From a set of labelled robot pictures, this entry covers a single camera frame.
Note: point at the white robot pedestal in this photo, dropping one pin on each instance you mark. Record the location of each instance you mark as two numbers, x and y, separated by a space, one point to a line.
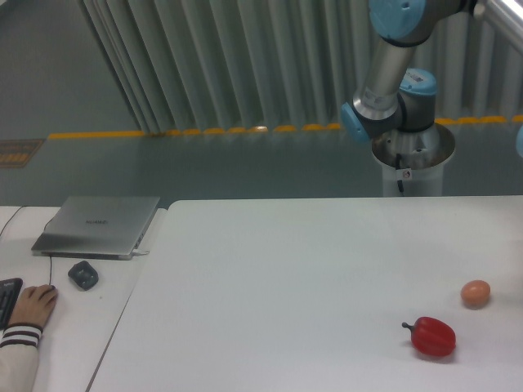
413 163

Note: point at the pale pleated curtain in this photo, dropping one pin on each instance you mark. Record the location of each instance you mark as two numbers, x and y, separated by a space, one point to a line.
206 65

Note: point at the person's right hand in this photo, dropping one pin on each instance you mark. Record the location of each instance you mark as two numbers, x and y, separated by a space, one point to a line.
34 307

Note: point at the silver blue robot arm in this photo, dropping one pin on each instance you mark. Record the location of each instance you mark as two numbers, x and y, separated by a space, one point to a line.
395 107

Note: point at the brown egg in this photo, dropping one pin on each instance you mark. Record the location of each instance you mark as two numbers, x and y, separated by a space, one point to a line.
475 293

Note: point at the red toy pepper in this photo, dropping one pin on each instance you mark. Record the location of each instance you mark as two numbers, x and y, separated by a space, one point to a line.
431 337

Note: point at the black keyboard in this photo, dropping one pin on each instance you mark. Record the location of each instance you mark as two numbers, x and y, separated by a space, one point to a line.
10 291

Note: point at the cream striped sleeve forearm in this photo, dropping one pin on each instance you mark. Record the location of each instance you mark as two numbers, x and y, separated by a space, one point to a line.
19 356

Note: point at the white laptop dongle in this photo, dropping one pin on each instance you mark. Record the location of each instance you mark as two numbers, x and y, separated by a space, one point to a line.
140 252

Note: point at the silver closed laptop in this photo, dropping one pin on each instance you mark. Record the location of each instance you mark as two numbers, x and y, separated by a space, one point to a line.
97 227

